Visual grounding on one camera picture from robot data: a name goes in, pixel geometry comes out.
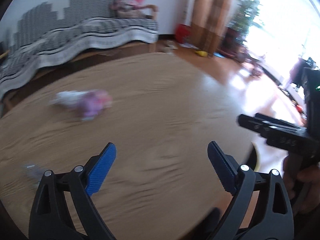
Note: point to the brown curtain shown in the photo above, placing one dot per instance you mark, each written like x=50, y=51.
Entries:
x=208, y=24

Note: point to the beige slippers on floor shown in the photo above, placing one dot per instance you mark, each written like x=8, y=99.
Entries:
x=169, y=47

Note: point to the pink plush on sofa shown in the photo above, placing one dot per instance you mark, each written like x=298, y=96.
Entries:
x=128, y=8

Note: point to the black white striped sofa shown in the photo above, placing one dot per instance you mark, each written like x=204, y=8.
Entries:
x=54, y=32

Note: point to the person's right hand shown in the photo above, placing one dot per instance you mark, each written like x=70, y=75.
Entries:
x=301, y=178

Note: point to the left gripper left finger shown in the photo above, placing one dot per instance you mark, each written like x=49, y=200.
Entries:
x=50, y=217

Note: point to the potted green plant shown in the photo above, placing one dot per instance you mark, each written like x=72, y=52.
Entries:
x=244, y=12

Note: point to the purple pink plush toy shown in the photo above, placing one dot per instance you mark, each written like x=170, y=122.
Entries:
x=91, y=104

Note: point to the green white snack packaging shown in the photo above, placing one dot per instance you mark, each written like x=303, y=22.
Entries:
x=34, y=172

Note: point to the yellow toy on floor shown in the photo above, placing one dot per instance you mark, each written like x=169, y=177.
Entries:
x=201, y=53

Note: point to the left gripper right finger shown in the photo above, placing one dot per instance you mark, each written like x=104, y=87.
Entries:
x=272, y=217

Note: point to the red bag on floor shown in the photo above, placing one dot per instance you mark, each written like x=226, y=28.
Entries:
x=182, y=33

